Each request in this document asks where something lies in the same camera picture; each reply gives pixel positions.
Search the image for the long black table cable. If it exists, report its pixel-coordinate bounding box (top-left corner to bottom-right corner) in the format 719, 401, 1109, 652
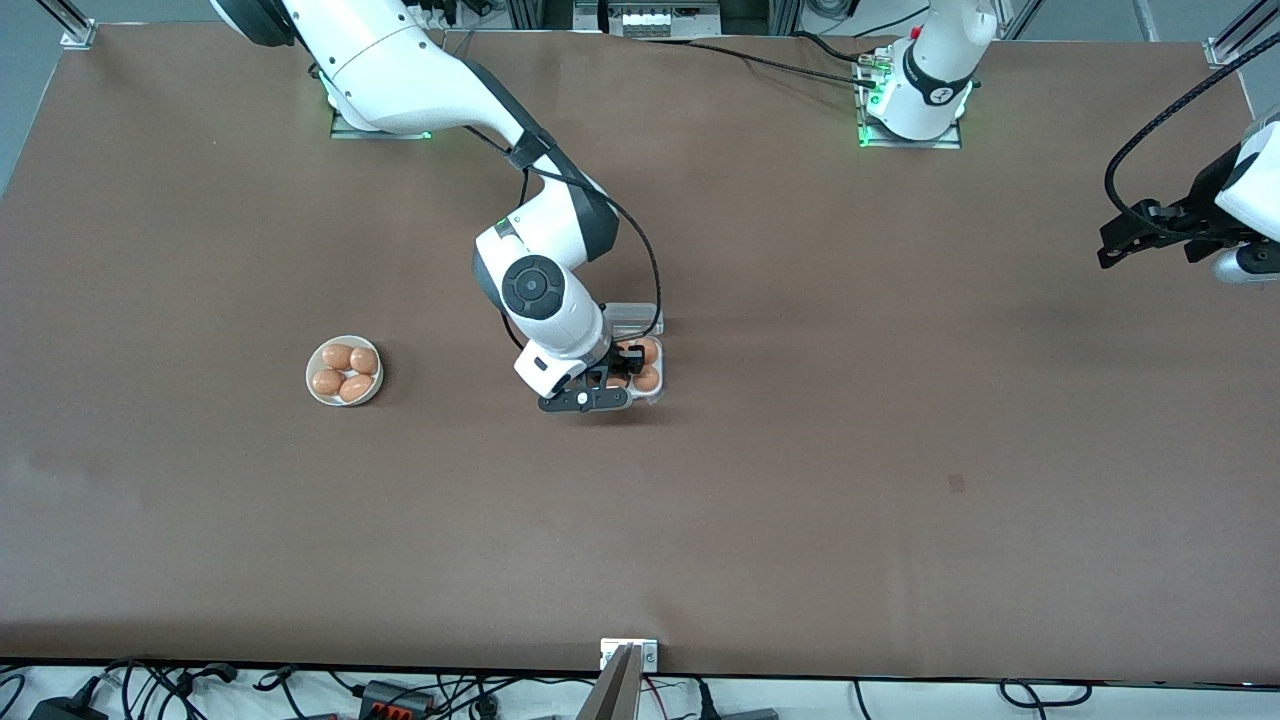
640, 36, 881, 89

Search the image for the white ceramic bowl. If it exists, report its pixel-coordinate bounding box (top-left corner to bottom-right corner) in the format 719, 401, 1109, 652
305, 334, 385, 408

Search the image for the looped black floor cable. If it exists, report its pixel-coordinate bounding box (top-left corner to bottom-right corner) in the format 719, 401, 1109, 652
999, 679, 1093, 708

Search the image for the grey camera support beam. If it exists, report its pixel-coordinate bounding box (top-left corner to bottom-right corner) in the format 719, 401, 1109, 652
577, 644, 642, 720

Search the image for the black red connector block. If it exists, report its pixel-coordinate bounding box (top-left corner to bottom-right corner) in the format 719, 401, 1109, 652
358, 680, 438, 720

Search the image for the white power strip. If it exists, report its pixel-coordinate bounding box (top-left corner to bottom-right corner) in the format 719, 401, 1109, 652
620, 0, 723, 39

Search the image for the black power adapter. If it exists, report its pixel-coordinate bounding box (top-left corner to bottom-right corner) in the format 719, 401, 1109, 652
28, 695, 109, 720

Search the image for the aluminium frame post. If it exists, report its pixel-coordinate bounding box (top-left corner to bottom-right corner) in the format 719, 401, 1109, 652
1204, 0, 1280, 68
40, 0, 98, 50

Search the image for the clear plastic egg box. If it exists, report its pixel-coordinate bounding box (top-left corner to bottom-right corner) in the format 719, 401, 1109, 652
598, 302, 668, 407

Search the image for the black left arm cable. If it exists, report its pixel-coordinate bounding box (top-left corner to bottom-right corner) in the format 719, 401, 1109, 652
1103, 33, 1280, 241

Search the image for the silver camera mount bracket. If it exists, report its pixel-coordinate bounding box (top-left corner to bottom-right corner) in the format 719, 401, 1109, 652
600, 638, 660, 673

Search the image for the short black table cable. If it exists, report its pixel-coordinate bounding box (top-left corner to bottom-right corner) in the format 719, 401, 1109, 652
793, 31, 869, 67

